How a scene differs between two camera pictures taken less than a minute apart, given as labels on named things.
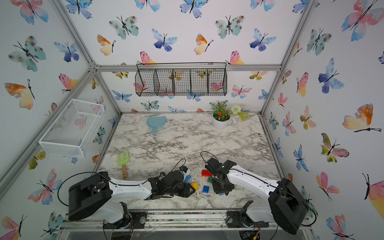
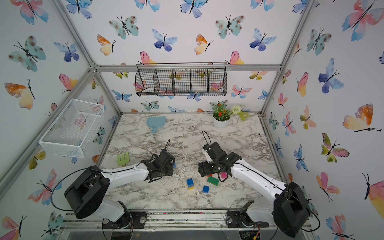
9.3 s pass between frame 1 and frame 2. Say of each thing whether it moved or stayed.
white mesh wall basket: stayed
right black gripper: moved
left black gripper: moved
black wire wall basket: stayed
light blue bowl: stayed
